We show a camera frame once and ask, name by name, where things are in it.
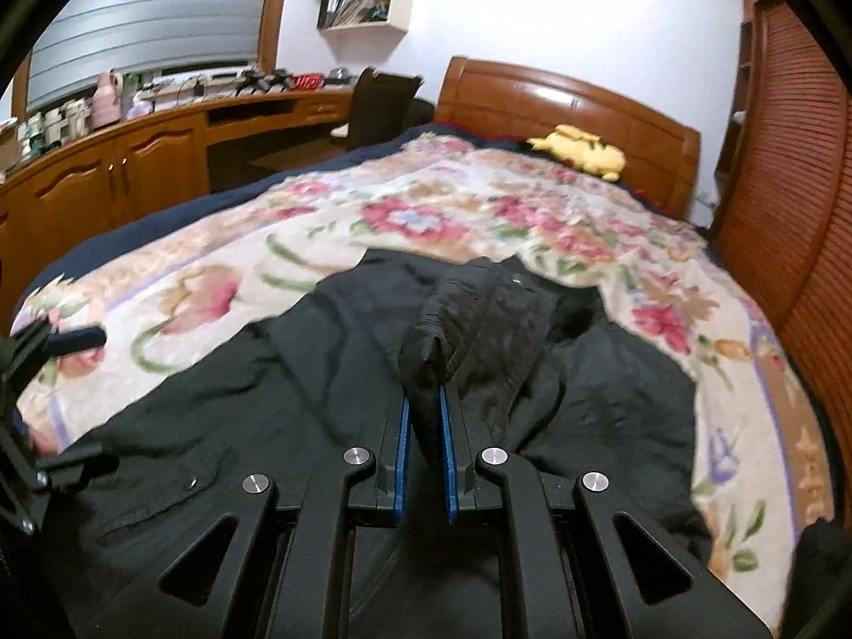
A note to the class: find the dark garment at bed edge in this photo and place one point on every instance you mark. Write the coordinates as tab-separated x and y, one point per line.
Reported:
818	604

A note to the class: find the yellow plush toy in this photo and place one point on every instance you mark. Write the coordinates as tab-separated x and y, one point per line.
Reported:
583	151

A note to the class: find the louvered wooden wardrobe door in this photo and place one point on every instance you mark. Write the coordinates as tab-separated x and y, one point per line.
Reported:
783	231

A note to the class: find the red basket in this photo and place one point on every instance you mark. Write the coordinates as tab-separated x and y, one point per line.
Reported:
308	81

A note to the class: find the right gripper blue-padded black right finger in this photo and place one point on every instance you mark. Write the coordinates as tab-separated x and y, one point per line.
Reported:
468	495

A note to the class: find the floral blanket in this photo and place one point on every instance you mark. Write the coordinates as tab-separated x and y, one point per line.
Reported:
168	304

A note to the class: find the grey window blind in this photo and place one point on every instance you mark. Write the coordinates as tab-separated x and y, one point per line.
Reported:
90	37

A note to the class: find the pink thermos jug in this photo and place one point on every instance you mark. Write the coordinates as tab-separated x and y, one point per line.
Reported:
106	101

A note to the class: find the wooden headboard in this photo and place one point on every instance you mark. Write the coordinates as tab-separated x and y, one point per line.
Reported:
502	100

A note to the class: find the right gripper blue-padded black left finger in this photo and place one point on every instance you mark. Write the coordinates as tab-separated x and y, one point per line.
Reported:
381	498

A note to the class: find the black jacket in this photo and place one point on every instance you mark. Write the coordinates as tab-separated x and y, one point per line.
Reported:
228	512

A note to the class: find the wooden desk cabinet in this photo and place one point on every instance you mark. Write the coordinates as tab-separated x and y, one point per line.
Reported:
133	169

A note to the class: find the dark wooden chair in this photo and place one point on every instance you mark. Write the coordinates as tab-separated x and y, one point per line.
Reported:
378	109

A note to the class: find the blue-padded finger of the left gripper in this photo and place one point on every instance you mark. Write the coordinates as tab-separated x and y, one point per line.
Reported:
75	341

